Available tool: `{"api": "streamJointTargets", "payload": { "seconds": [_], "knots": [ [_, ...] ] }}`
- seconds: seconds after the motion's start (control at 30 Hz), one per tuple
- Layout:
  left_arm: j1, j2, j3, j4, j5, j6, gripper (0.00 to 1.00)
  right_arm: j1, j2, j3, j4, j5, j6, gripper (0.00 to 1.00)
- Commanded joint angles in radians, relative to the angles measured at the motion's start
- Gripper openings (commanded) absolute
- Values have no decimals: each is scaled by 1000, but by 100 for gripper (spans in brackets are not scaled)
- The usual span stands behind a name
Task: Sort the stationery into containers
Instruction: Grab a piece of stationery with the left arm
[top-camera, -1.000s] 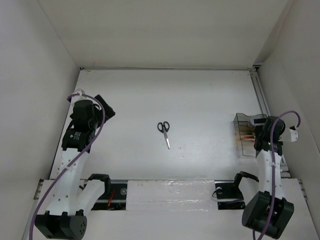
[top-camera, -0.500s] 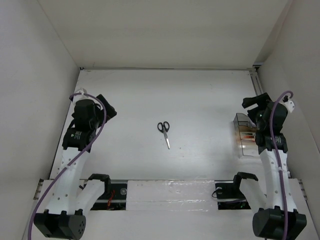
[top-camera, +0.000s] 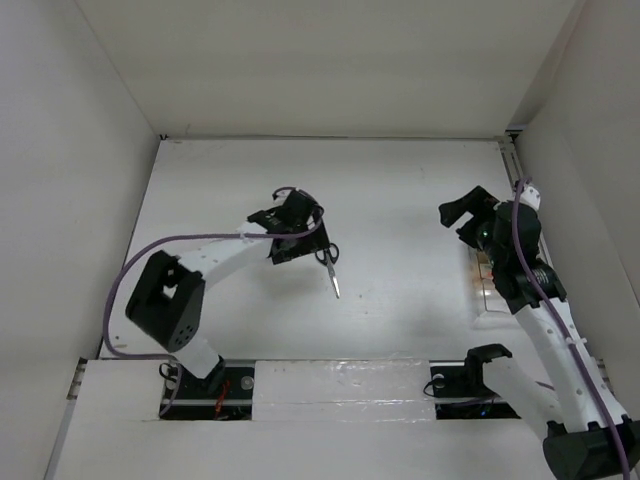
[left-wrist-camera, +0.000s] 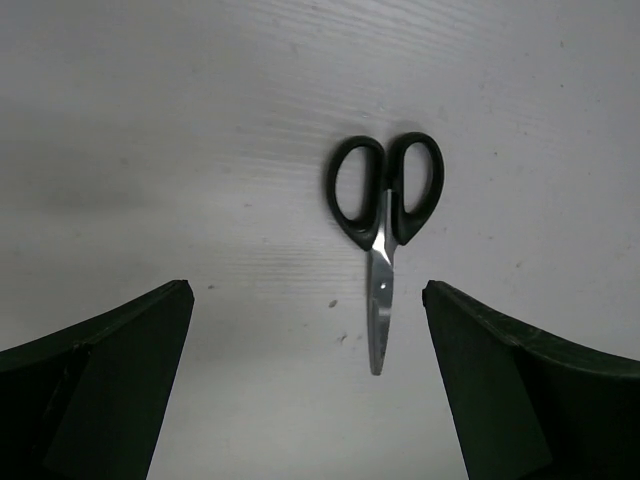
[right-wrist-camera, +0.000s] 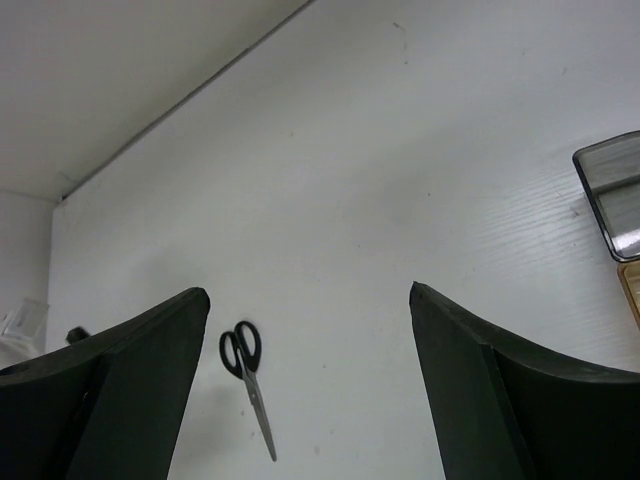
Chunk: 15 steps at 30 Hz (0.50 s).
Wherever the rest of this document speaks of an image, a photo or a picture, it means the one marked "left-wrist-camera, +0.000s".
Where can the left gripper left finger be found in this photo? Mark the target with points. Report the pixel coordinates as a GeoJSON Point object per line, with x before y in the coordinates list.
{"type": "Point", "coordinates": [88, 401]}

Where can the black handled scissors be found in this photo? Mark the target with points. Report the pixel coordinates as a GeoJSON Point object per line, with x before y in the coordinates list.
{"type": "Point", "coordinates": [384, 223]}

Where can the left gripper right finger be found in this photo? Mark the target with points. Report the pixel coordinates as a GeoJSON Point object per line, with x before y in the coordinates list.
{"type": "Point", "coordinates": [528, 404]}

